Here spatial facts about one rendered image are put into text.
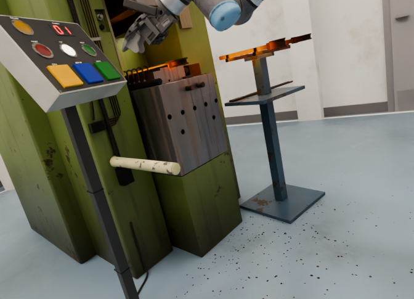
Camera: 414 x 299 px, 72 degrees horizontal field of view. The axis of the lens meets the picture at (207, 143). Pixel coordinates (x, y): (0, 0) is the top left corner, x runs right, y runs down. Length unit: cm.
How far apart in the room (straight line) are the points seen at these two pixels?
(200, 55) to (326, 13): 246
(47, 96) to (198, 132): 81
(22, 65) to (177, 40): 101
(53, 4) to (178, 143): 77
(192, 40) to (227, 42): 270
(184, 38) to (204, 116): 50
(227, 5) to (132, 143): 86
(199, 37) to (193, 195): 96
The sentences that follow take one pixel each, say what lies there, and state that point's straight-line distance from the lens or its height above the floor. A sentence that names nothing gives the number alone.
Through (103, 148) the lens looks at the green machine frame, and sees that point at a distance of 140.
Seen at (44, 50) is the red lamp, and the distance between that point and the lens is 98.
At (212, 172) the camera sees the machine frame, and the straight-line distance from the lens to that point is 157.
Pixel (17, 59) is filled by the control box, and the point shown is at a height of 107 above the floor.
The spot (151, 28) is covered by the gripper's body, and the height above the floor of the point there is 109.
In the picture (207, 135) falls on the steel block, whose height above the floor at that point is 60.
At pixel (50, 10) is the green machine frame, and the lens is 141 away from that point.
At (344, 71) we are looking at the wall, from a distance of 403.
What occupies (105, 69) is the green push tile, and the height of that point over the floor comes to 101.
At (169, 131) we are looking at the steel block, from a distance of 136.
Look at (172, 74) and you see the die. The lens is 147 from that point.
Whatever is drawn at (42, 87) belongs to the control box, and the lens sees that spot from 91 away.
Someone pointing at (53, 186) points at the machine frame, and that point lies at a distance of 180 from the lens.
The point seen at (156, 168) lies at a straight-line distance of 111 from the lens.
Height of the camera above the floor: 95
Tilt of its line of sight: 14 degrees down
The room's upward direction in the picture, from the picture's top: 13 degrees counter-clockwise
